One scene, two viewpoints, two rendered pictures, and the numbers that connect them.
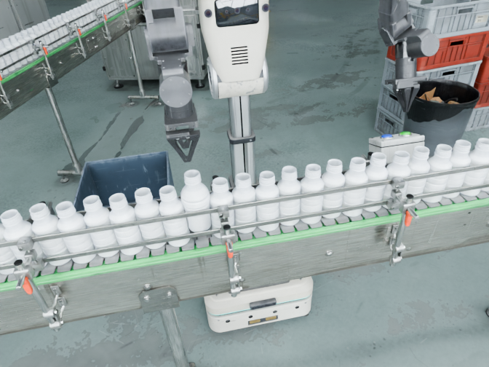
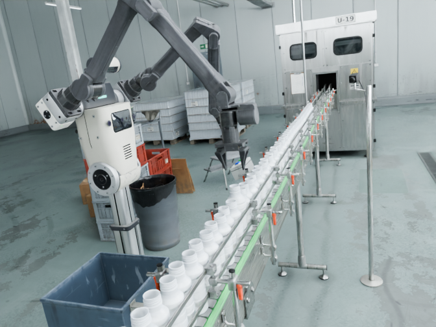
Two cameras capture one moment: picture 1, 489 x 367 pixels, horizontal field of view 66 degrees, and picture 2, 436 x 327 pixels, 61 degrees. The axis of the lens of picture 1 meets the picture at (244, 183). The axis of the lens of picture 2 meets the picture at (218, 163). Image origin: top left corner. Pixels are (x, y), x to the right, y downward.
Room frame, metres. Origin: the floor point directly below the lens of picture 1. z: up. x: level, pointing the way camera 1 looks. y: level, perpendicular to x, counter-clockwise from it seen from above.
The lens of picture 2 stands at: (0.15, 1.22, 1.60)
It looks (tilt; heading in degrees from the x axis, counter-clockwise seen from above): 15 degrees down; 300
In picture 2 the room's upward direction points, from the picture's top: 7 degrees counter-clockwise
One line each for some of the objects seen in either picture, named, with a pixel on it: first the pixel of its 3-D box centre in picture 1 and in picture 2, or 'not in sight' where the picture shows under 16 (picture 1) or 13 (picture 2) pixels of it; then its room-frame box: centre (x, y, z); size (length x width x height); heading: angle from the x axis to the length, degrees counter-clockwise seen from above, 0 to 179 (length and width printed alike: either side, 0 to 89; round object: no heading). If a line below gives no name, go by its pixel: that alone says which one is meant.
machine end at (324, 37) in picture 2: not in sight; (329, 87); (1.57, -5.32, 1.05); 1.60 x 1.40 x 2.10; 99
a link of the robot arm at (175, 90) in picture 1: (173, 64); (239, 107); (0.68, 0.11, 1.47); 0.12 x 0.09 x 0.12; 9
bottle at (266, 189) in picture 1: (267, 201); (251, 198); (0.75, -0.06, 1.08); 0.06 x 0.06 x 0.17
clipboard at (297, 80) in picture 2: not in sight; (298, 83); (1.86, -4.50, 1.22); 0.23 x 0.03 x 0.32; 9
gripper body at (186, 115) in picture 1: (178, 104); (230, 136); (0.72, 0.12, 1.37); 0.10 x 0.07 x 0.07; 9
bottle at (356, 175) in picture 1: (354, 186); (263, 179); (0.79, -0.29, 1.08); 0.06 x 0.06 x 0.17
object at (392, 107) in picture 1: (423, 97); (124, 200); (2.96, -1.57, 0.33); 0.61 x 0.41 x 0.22; 105
